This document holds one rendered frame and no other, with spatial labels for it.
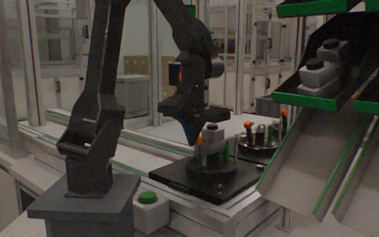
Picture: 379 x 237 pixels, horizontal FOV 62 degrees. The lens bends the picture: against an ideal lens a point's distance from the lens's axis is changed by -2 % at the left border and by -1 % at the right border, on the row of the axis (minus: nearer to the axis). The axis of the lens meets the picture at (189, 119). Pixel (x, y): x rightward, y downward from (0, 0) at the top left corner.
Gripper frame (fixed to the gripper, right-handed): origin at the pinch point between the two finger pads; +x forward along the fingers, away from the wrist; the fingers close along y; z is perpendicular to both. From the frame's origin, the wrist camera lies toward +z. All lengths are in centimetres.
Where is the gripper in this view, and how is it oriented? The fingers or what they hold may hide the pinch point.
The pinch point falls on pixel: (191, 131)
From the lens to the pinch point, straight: 77.5
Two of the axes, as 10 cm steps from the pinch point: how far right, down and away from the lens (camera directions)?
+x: -0.1, 9.8, 2.1
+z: -6.6, 1.5, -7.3
